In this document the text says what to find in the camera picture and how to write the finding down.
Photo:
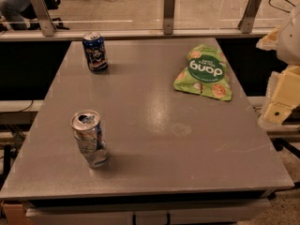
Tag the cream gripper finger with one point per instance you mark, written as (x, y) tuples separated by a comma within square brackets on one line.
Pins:
[(282, 95)]

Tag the blue pepsi can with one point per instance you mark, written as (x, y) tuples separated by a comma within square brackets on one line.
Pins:
[(94, 50)]

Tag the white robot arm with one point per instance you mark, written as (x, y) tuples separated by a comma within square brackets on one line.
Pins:
[(285, 39)]

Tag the crushed silver soda can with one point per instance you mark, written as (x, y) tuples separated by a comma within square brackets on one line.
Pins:
[(88, 135)]

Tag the green dang snack bag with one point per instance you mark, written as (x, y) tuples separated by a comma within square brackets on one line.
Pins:
[(206, 74)]

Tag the seated person in jeans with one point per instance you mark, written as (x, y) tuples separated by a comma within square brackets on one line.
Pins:
[(12, 11)]

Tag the cardboard box corner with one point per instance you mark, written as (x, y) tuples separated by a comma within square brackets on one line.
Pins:
[(15, 214)]

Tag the right metal bracket post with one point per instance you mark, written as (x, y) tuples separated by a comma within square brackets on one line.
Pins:
[(247, 22)]

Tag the metal bracket post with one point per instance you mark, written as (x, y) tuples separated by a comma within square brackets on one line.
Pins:
[(168, 16), (247, 22), (44, 19)]

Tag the middle metal bracket post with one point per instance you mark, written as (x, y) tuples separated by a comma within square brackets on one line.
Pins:
[(168, 16)]

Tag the metal rail beam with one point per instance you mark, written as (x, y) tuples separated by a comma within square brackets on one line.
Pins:
[(75, 35)]

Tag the left metal bracket post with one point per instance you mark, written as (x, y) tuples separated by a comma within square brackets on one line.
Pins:
[(44, 19)]

